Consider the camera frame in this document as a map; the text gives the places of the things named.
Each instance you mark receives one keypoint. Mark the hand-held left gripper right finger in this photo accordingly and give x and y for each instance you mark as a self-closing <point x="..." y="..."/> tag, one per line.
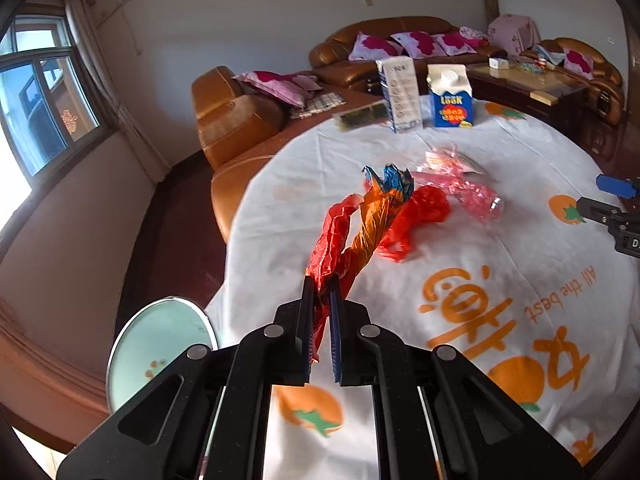
<point x="336" y="330"/>

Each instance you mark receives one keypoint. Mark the pink floral pillow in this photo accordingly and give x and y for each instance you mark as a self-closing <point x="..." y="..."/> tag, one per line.
<point x="579" y="62"/>
<point x="415" y="42"/>
<point x="272" y="85"/>
<point x="375" y="46"/>
<point x="455" y="42"/>

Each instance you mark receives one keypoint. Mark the brown leather armchair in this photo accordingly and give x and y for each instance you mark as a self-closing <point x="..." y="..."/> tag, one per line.
<point x="607" y="85"/>

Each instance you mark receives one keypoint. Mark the checkered cloth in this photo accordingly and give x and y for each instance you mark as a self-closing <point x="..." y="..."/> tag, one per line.
<point x="317" y="105"/>

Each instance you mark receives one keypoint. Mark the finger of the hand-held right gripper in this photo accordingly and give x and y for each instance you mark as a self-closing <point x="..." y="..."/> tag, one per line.
<point x="612" y="184"/>
<point x="597" y="207"/>

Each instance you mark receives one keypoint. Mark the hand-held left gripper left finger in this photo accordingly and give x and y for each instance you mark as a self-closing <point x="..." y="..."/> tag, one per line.
<point x="305" y="330"/>

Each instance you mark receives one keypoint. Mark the dark flat snack packet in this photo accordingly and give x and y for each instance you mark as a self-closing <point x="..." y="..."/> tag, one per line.
<point x="362" y="116"/>

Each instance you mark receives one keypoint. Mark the brown leather corner sofa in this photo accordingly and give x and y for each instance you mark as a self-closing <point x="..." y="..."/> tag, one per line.
<point x="240" y="125"/>

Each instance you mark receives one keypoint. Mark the tall white milk carton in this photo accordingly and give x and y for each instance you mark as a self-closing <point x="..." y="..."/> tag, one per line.
<point x="400" y="95"/>

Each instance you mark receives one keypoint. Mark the pale curtain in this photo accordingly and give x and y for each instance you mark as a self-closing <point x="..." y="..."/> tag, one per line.
<point x="115" y="85"/>

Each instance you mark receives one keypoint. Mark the brown patterned upright roll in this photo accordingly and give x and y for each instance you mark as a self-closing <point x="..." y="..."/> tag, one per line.
<point x="491" y="7"/>

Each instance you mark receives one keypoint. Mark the red plastic bag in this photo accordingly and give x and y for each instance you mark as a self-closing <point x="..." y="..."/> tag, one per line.
<point x="425" y="210"/>

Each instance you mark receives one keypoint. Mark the wooden glass-topped coffee table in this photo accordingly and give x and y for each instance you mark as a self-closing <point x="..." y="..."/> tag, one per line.
<point x="530" y="85"/>

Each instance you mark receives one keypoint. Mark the pink cloth cover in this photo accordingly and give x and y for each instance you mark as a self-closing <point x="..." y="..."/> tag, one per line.
<point x="512" y="30"/>

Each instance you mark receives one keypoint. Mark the window with dark frame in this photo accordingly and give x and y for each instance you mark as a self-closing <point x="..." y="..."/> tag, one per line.
<point x="45" y="110"/>

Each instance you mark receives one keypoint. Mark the small white box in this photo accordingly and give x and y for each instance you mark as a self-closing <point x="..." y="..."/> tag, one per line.
<point x="499" y="63"/>

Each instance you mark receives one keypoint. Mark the blue carton with white cap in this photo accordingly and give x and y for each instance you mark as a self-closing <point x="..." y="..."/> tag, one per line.
<point x="450" y="105"/>

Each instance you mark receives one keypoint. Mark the round pale glass side table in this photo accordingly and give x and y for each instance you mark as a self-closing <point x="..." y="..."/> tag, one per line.
<point x="150" y="340"/>

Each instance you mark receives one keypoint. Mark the pink transparent wrapper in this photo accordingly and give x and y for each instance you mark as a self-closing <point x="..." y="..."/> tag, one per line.
<point x="465" y="190"/>

